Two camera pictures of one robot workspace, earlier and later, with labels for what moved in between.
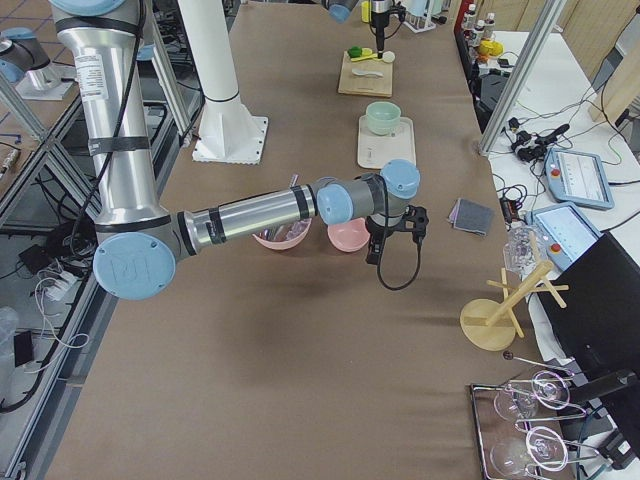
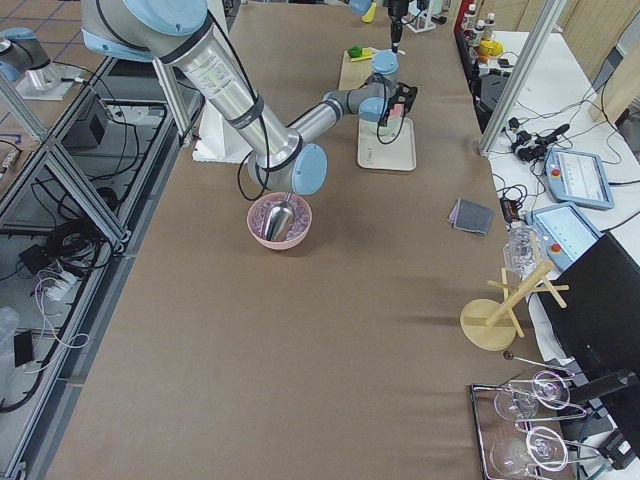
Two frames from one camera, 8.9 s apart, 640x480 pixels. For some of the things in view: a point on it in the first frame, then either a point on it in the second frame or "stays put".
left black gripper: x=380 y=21 -> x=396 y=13
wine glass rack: x=535 y=392 stays put
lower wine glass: x=542 y=446 stays put
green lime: x=355 y=51 stays put
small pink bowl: x=349 y=236 -> x=397 y=111
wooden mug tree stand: x=489 y=324 stays put
